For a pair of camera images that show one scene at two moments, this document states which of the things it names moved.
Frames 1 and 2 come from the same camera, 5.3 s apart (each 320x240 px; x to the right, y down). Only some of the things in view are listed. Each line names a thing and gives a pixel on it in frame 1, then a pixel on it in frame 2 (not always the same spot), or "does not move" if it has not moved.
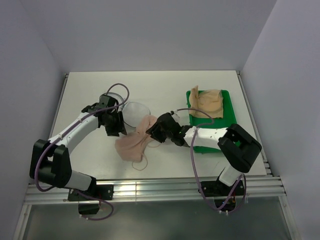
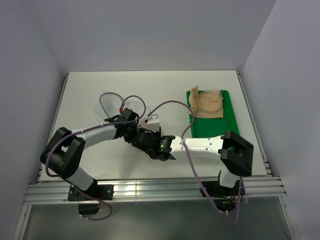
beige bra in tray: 209,101 does not move
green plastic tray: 228,119 does not move
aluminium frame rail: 263,186 does not move
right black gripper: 155,129 -> 158,132
